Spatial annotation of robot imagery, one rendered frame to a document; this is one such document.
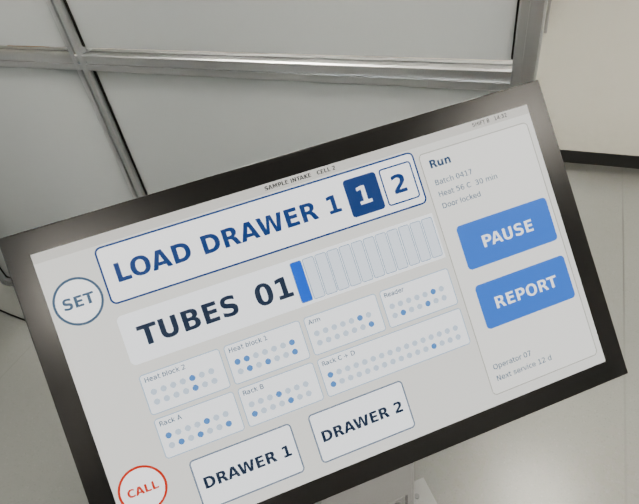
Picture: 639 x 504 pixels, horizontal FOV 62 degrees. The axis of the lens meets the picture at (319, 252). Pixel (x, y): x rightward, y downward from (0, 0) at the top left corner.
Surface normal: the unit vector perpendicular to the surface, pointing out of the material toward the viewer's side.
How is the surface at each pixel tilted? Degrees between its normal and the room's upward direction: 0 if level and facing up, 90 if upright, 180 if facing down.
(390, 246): 50
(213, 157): 90
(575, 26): 90
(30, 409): 0
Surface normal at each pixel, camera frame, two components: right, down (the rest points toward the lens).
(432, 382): 0.17, -0.02
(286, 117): -0.37, 0.65
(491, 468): -0.13, -0.74
